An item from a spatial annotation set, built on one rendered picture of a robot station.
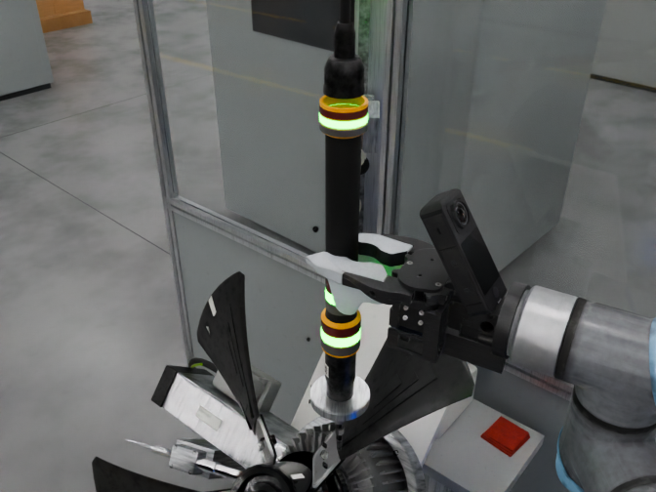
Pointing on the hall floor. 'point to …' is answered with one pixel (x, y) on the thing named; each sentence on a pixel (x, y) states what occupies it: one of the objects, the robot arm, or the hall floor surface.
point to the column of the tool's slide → (374, 100)
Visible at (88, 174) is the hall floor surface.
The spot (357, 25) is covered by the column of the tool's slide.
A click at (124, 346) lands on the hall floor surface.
